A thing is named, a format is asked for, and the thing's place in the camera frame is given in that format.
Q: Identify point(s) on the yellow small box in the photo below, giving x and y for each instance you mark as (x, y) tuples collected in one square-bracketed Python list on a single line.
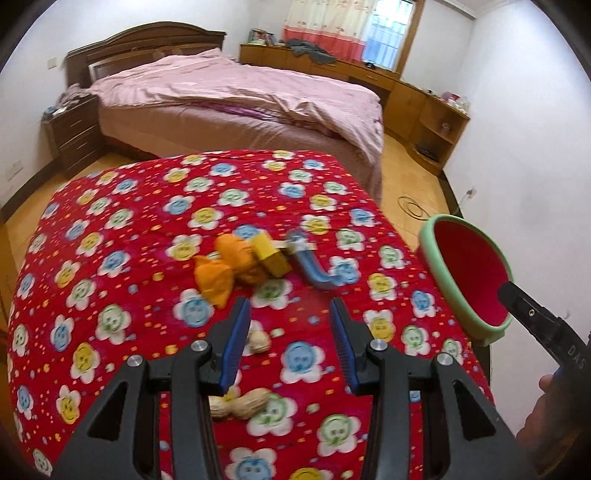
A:
[(272, 258)]

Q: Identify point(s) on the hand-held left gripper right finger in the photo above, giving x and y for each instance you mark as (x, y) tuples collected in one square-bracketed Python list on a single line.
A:
[(344, 341)]

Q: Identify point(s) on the window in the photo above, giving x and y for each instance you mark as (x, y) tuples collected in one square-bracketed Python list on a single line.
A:
[(385, 41)]

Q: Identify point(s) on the crumpled pale cloth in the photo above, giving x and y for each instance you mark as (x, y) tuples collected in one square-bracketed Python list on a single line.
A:
[(74, 97)]

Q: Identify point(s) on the orange bow toy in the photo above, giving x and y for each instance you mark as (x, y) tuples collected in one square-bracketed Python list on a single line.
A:
[(231, 258)]

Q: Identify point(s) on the low white wall socket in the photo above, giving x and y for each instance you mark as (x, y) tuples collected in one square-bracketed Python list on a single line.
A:
[(14, 169)]

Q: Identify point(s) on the cluster of toiletry bottles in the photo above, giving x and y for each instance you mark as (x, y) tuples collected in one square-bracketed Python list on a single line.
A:
[(455, 101)]

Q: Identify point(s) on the person's right hand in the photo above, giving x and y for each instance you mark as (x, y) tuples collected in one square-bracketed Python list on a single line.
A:
[(549, 424)]

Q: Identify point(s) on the red flower printed blanket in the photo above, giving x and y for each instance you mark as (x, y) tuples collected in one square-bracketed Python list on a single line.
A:
[(152, 286)]

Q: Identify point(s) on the black flat device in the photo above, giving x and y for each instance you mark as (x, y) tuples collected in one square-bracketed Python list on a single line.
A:
[(427, 152)]

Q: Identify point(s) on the peanut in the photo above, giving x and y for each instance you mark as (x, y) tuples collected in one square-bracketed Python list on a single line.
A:
[(261, 344), (251, 404), (221, 408)]

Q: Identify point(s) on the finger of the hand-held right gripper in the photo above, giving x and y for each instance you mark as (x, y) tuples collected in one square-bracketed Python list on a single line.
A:
[(519, 304)]

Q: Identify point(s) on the pink duvet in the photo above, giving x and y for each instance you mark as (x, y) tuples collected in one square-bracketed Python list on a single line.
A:
[(231, 87)]

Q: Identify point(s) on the floral curtain with red hem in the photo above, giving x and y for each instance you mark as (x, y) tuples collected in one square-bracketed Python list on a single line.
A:
[(323, 27)]

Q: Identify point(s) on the red bin with green rim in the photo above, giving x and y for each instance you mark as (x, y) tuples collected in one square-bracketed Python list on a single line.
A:
[(466, 267)]

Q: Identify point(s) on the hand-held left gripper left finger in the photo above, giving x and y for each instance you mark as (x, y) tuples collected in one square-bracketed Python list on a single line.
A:
[(235, 341)]

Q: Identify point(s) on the dark wooden nightstand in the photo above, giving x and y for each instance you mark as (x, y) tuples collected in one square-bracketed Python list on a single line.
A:
[(74, 134)]

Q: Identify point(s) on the dark wooden bed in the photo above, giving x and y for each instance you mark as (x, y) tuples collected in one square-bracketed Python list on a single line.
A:
[(184, 134)]

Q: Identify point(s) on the grey crumpled clothes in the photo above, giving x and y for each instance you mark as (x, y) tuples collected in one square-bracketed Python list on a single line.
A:
[(311, 50)]

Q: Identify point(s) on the glass jar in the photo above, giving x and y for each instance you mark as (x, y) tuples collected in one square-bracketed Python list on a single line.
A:
[(445, 128)]

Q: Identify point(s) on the white light switch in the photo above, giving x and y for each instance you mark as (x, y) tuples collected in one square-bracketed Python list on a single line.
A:
[(53, 61)]

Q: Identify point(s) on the light wooden desk cabinet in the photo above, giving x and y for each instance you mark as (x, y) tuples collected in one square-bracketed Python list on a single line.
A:
[(406, 99)]

